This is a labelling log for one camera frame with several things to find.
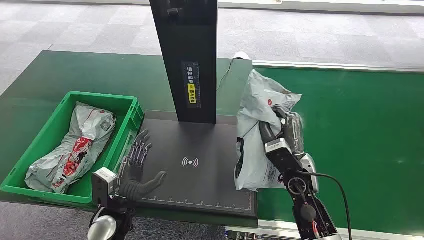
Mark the black inbound scanner machine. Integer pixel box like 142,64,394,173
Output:
137,0,259,218

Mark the grey red-print mailer bag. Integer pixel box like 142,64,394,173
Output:
24,101,117,195
233,69,303,193

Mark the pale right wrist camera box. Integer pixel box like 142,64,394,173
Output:
264,138,293,156

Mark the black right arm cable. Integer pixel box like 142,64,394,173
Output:
296,170,353,240

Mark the aluminium conveyor rail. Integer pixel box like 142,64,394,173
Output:
224,219,424,240
252,60,424,73

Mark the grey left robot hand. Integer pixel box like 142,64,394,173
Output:
116,129,168,203

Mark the black yellow label sticker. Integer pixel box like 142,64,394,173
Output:
181,61,202,109

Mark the small white object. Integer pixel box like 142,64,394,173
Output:
233,51,252,62

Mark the thin black scanner cable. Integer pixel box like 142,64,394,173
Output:
216,58,235,92

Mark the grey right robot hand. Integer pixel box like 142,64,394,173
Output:
258,105,306,157

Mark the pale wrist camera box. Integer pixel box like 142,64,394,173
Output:
91,167,118,205
264,138,293,156

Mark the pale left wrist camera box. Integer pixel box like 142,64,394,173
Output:
91,167,118,205

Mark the green plastic crate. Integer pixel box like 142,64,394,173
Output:
0,91,146,205

